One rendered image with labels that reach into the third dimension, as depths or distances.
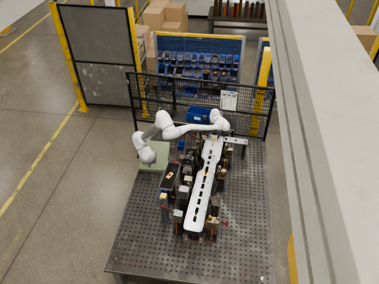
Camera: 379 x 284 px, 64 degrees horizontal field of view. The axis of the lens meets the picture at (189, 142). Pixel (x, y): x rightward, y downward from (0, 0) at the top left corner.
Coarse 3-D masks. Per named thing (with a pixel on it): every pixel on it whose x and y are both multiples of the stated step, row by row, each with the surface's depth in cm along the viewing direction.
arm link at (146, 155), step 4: (144, 148) 353; (148, 148) 355; (140, 152) 351; (144, 152) 348; (148, 152) 350; (152, 152) 359; (140, 156) 350; (144, 156) 348; (148, 156) 348; (152, 156) 354; (144, 160) 349; (148, 160) 351; (152, 160) 359
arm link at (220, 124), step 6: (216, 120) 328; (222, 120) 323; (180, 126) 316; (186, 126) 318; (192, 126) 319; (198, 126) 319; (204, 126) 320; (210, 126) 320; (216, 126) 321; (222, 126) 321; (228, 126) 321; (180, 132) 313
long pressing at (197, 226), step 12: (204, 144) 368; (216, 144) 369; (204, 156) 354; (216, 156) 354; (204, 168) 340; (192, 192) 316; (204, 192) 316; (192, 204) 305; (204, 204) 305; (192, 216) 295; (204, 216) 295; (192, 228) 285
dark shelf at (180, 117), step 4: (172, 112) 411; (176, 112) 411; (180, 112) 411; (184, 112) 411; (172, 116) 405; (176, 116) 405; (180, 116) 405; (184, 116) 405; (172, 120) 399; (176, 120) 399; (180, 120) 398; (184, 120) 398; (228, 120) 398; (232, 120) 398; (236, 120) 398; (188, 124) 396; (196, 124) 393; (200, 124) 392; (232, 124) 392; (236, 124) 392; (232, 128) 386
